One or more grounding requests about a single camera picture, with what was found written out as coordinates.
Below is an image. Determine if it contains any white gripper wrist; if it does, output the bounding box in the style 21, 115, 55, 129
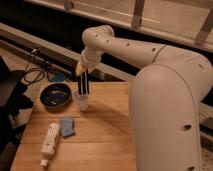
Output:
75, 47, 102, 76

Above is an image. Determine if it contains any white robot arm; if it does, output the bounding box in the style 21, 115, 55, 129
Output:
76, 25, 213, 171

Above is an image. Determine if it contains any translucent plastic cup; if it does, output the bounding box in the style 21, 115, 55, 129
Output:
72, 90, 89, 111

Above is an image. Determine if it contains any dark blue ceramic bowl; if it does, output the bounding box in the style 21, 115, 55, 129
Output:
40, 83, 72, 109

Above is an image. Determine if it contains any blue cloth piece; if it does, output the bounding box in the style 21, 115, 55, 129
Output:
60, 116, 75, 138

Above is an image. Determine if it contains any black chair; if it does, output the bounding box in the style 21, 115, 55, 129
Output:
0, 56, 33, 154

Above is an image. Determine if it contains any white tube bottle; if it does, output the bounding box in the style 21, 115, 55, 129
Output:
40, 123, 60, 167

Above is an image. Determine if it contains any metal window rail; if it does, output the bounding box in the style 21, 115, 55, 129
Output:
0, 23, 134, 81

